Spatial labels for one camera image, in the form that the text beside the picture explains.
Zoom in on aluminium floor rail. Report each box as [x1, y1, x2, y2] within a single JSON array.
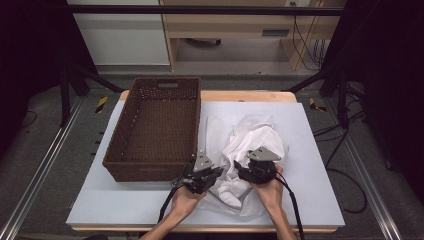
[[0, 95, 85, 240], [324, 99, 403, 240]]

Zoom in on light wooden desk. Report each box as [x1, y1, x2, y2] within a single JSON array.
[[158, 0, 348, 72]]

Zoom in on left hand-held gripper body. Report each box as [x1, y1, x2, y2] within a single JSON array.
[[172, 151, 216, 195]]

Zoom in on black curtain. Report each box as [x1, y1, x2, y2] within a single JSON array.
[[320, 0, 424, 203], [0, 0, 98, 162]]

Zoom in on looped black floor cable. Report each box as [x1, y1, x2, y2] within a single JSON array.
[[324, 127, 369, 215]]

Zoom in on person's left hand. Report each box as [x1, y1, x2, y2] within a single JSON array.
[[170, 184, 208, 222]]

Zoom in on white garment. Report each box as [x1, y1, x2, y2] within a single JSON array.
[[213, 114, 286, 208]]

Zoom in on yellow clamp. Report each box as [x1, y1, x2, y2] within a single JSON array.
[[95, 95, 109, 115], [307, 97, 328, 113]]

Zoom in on black metal stand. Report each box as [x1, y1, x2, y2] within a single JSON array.
[[59, 64, 125, 128], [284, 64, 352, 130]]

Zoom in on white cabinet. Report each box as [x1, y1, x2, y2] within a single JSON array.
[[66, 0, 171, 66]]

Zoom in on thin black floor cable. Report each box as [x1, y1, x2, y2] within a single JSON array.
[[19, 110, 38, 130]]

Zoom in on hanging black desk cables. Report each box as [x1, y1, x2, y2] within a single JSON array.
[[290, 2, 327, 72]]

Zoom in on yellow clamp left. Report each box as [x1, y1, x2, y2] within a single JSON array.
[[95, 95, 109, 115]]

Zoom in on pale grey table cover sheet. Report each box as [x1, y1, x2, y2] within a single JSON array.
[[65, 100, 346, 229]]

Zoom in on yellow clamp right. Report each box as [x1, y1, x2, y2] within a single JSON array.
[[307, 97, 328, 113]]

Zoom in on bundle of black floor cables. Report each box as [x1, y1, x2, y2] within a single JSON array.
[[312, 109, 366, 138]]

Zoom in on brown wicker basket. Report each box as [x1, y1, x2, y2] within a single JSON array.
[[101, 76, 202, 184]]

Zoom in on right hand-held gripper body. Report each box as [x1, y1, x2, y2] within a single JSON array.
[[244, 146, 283, 185]]

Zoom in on white mesh laundry bag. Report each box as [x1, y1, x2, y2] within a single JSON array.
[[197, 114, 291, 218]]

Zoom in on black horizontal bar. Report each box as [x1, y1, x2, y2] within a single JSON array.
[[64, 4, 346, 17]]

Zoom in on wooden table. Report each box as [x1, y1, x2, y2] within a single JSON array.
[[71, 89, 338, 234]]

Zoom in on person's right hand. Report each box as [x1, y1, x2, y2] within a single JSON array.
[[250, 163, 285, 215]]

